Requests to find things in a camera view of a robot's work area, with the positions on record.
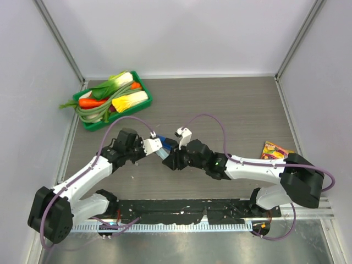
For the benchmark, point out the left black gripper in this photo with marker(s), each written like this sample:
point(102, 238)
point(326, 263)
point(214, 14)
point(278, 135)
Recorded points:
point(138, 142)

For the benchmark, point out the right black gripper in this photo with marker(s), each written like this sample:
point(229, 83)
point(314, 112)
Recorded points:
point(174, 160)

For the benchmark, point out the blue black stapler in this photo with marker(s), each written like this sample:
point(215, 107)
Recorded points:
point(167, 143)

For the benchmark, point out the light blue white stapler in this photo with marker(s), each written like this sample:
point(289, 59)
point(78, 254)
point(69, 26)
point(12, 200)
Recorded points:
point(162, 153)

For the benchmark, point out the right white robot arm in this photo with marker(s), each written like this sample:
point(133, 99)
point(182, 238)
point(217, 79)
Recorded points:
point(293, 179)

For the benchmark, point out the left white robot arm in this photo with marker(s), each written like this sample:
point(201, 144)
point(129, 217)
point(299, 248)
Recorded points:
point(55, 211)

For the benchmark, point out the yellow white napa cabbage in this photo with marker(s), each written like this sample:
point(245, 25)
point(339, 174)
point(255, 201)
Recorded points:
point(122, 103)

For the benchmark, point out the green plastic tray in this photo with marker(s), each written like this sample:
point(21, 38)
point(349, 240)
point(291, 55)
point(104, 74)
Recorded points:
point(115, 116)

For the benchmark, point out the green long beans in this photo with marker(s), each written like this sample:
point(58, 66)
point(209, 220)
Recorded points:
point(101, 113)

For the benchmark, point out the small orange carrot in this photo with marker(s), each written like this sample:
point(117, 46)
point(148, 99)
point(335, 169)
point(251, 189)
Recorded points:
point(135, 85)

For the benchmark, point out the large orange carrot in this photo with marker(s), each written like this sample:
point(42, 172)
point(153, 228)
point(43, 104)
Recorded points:
point(91, 103)

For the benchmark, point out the white green bok choy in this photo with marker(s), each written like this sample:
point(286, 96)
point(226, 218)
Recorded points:
point(112, 85)

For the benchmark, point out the orange candy bag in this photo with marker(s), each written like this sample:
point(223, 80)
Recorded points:
point(272, 151)

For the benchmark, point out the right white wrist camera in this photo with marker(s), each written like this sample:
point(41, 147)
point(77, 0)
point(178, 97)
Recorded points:
point(185, 136)

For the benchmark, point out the white slotted cable duct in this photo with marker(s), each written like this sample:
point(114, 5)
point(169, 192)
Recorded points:
point(203, 226)

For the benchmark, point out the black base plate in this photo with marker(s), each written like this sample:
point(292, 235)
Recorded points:
point(190, 211)

